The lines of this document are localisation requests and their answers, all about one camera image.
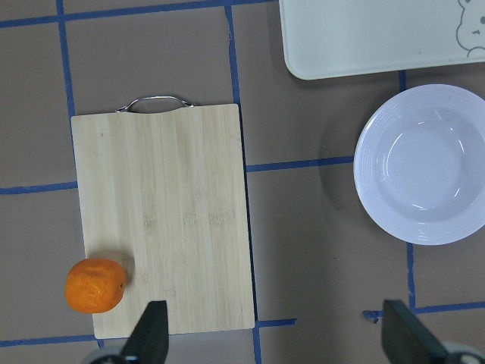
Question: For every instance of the orange mandarin fruit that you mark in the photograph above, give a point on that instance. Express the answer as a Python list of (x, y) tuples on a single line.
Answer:
[(95, 285)]

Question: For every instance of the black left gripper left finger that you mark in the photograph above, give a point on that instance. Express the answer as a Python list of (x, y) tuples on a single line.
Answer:
[(148, 342)]

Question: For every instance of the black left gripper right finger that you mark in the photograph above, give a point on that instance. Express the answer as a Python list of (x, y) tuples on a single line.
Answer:
[(405, 339)]

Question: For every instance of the white bear tray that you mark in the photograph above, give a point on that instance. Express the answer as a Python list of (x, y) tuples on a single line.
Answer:
[(326, 39)]

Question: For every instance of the white round bowl plate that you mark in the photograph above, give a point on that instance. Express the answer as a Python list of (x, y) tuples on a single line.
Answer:
[(419, 165)]

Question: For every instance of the bamboo cutting board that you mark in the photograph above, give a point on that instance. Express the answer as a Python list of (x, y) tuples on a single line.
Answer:
[(165, 194)]

